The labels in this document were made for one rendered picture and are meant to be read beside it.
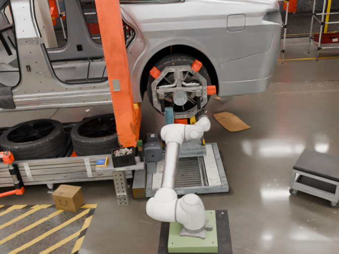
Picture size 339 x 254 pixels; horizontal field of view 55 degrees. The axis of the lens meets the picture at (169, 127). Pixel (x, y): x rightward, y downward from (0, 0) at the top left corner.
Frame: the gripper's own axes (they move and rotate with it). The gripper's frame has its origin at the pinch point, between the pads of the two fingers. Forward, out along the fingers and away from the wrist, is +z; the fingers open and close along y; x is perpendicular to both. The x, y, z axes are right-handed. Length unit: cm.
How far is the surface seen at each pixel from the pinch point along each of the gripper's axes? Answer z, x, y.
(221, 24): 5, 43, 74
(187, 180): -40, -27, -55
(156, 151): -32, 15, -53
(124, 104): -47, 72, -27
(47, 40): 391, 209, -197
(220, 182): -50, -48, -31
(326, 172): -81, -90, 47
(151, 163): -26, 8, -70
